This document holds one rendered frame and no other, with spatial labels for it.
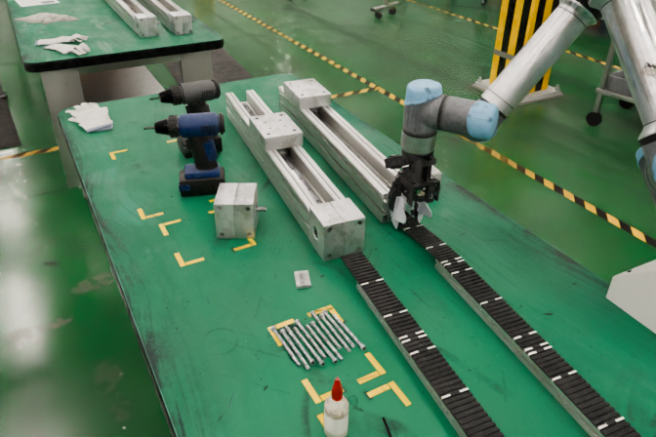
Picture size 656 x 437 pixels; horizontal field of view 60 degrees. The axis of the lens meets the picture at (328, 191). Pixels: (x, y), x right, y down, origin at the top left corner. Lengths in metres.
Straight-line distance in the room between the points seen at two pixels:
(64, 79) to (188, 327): 1.97
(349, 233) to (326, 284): 0.13
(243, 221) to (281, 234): 0.10
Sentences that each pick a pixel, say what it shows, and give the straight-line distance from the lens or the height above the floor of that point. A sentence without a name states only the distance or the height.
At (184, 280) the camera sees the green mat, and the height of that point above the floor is 0.78.
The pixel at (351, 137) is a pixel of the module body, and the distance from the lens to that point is 1.66.
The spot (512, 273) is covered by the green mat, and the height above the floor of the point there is 0.78.
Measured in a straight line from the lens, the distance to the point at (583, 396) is 1.05.
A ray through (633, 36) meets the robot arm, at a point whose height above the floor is 1.29.
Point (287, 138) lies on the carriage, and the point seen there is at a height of 0.90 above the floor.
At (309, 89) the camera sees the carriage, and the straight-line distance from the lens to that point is 1.89.
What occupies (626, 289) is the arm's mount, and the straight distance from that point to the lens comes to 1.28.
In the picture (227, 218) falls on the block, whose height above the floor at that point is 0.84.
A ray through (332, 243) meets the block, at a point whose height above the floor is 0.82.
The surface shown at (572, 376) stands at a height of 0.81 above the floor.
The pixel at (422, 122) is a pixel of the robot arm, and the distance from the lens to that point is 1.21.
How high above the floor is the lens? 1.55
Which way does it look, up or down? 30 degrees down
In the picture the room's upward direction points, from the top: 1 degrees clockwise
